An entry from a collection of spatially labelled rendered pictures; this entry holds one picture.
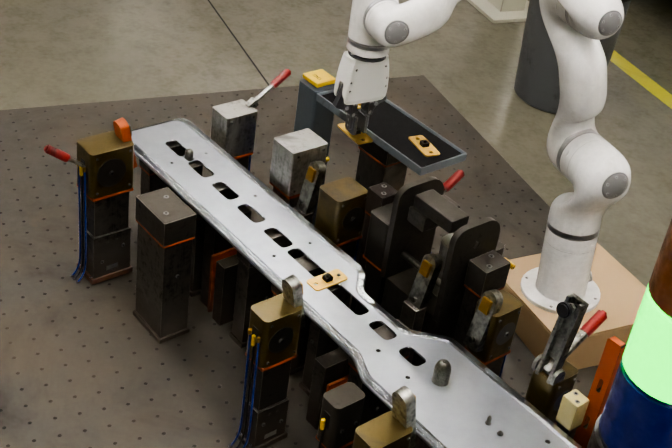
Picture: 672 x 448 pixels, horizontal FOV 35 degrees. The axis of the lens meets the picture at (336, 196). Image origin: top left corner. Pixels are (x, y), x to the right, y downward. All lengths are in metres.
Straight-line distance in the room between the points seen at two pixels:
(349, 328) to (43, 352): 0.72
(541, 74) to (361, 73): 3.13
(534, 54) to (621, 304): 2.64
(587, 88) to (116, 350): 1.17
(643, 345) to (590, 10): 1.48
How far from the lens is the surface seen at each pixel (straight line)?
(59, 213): 2.87
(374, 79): 2.10
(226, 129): 2.60
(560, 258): 2.54
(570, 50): 2.30
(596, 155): 2.38
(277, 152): 2.43
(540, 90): 5.19
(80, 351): 2.45
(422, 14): 1.98
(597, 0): 2.17
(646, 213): 4.65
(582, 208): 2.43
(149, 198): 2.34
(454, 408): 1.97
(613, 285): 2.72
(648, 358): 0.73
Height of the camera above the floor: 2.34
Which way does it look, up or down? 33 degrees down
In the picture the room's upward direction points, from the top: 8 degrees clockwise
